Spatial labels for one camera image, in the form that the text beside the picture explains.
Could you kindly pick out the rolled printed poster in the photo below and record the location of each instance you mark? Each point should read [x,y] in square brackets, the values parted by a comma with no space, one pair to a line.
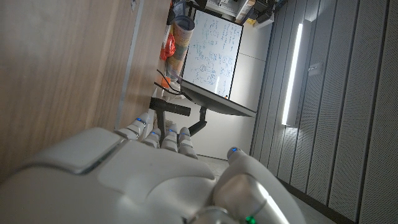
[179,43]

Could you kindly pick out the black framed whiteboard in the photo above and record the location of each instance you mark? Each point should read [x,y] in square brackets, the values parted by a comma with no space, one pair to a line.
[213,53]

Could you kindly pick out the orange cube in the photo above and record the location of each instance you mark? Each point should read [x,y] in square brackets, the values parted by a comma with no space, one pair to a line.
[165,82]

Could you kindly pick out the black computer monitor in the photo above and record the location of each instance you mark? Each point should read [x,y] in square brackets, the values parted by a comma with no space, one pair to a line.
[217,101]

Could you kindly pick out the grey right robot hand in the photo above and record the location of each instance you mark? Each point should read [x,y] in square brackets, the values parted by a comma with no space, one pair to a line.
[130,183]

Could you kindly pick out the white ceiling light strip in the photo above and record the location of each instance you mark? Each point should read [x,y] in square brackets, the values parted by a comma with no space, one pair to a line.
[292,74]

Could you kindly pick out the white shelf unit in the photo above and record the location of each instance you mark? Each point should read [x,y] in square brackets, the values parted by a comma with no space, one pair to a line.
[248,11]

